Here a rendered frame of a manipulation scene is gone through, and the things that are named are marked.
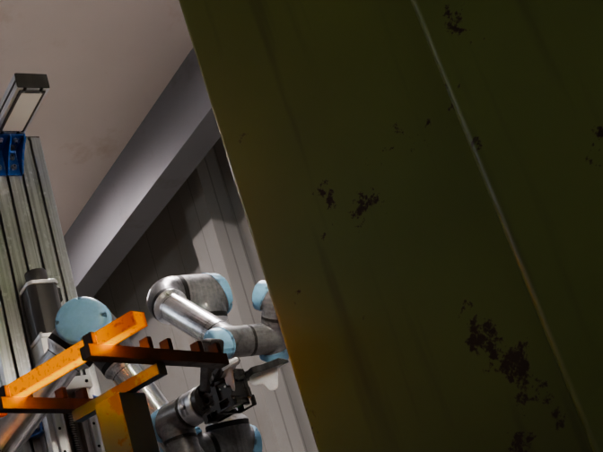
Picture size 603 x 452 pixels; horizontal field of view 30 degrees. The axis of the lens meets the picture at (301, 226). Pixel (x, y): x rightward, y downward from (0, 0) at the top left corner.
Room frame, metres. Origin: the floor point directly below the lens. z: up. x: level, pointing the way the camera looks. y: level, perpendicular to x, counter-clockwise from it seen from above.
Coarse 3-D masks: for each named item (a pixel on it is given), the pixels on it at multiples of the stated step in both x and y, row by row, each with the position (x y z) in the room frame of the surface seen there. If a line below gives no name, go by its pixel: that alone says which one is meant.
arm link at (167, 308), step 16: (160, 288) 2.72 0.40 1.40; (176, 288) 2.74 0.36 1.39; (160, 304) 2.71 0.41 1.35; (176, 304) 2.67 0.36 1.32; (192, 304) 2.65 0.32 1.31; (160, 320) 2.74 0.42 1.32; (176, 320) 2.66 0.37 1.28; (192, 320) 2.60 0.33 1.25; (208, 320) 2.57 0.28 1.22; (192, 336) 2.63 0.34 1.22; (208, 336) 2.51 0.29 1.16; (224, 336) 2.50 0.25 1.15; (240, 336) 2.52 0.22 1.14; (256, 336) 2.55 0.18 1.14; (224, 352) 2.51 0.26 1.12; (240, 352) 2.54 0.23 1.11
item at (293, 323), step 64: (192, 0) 1.56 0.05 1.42; (256, 0) 1.49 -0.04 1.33; (320, 0) 1.43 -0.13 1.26; (384, 0) 1.37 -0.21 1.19; (256, 64) 1.52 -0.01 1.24; (320, 64) 1.45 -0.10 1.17; (384, 64) 1.39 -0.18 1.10; (256, 128) 1.54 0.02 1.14; (320, 128) 1.47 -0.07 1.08; (384, 128) 1.41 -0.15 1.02; (448, 128) 1.36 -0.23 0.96; (256, 192) 1.56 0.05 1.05; (320, 192) 1.49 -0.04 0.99; (384, 192) 1.44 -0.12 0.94; (448, 192) 1.38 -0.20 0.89; (320, 256) 1.52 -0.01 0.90; (384, 256) 1.46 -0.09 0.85; (448, 256) 1.40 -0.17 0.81; (512, 256) 1.35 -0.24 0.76; (320, 320) 1.54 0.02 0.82; (384, 320) 1.48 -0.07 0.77; (448, 320) 1.42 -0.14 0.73; (512, 320) 1.37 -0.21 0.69; (320, 384) 1.56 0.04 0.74; (384, 384) 1.50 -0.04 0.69; (448, 384) 1.44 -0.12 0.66; (512, 384) 1.39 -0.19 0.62; (320, 448) 1.58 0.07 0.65; (384, 448) 1.52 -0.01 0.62; (448, 448) 1.46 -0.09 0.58; (512, 448) 1.41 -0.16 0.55; (576, 448) 1.36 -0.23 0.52
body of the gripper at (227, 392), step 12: (240, 372) 2.30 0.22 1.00; (216, 384) 2.28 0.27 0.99; (240, 384) 2.30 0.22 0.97; (192, 396) 2.33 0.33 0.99; (204, 396) 2.33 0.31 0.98; (216, 396) 2.28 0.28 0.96; (228, 396) 2.27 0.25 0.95; (240, 396) 2.28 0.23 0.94; (252, 396) 2.32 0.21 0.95; (204, 408) 2.34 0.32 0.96; (216, 408) 2.29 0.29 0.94; (228, 408) 2.28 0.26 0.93; (240, 408) 2.34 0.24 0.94; (204, 420) 2.34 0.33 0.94; (216, 420) 2.34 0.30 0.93
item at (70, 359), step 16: (128, 320) 1.57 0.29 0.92; (144, 320) 1.58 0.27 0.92; (96, 336) 1.60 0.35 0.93; (112, 336) 1.58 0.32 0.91; (128, 336) 1.61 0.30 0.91; (64, 352) 1.64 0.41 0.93; (80, 352) 1.62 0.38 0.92; (48, 368) 1.66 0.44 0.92; (64, 368) 1.65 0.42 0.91; (16, 384) 1.70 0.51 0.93; (32, 384) 1.68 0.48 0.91; (0, 416) 1.77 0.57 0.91
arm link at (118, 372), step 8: (120, 344) 2.49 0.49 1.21; (128, 344) 2.51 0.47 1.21; (104, 368) 2.51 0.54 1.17; (112, 368) 2.50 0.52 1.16; (120, 368) 2.50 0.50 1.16; (128, 368) 2.50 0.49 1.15; (136, 368) 2.51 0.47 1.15; (104, 376) 2.53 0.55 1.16; (112, 376) 2.52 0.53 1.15; (120, 376) 2.50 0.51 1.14; (128, 376) 2.50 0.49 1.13; (152, 384) 2.52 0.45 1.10; (144, 392) 2.50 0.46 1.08; (152, 392) 2.51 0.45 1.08; (160, 392) 2.53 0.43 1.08; (152, 400) 2.50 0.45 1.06; (160, 400) 2.51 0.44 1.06; (152, 408) 2.50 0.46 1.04
